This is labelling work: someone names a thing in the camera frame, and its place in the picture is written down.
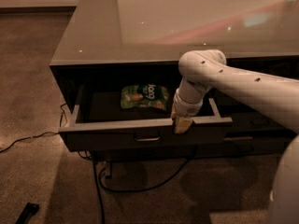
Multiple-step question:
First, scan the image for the thick black floor cable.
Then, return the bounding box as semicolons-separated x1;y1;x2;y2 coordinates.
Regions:
93;145;200;224

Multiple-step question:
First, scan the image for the metal cabinet leg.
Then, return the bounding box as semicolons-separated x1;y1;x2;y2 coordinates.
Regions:
105;161;112;179

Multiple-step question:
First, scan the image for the black object on floor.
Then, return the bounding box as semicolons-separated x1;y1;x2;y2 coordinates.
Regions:
15;203;39;224

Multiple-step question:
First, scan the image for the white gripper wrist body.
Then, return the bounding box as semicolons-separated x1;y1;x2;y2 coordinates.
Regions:
173;89;203;117

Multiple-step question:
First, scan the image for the dark cabinet with glossy top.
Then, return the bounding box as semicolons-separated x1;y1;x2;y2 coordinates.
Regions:
50;0;299;164

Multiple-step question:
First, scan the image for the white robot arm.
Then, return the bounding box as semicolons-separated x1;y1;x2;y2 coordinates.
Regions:
172;49;299;224

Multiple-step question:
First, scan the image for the thin black floor cable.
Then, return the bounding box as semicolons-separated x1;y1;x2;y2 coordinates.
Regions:
0;102;93;161

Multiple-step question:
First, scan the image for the green snack bag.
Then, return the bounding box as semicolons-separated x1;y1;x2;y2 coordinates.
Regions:
121;84;170;111

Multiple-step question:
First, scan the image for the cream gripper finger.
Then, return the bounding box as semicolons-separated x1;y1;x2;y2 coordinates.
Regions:
171;112;192;134

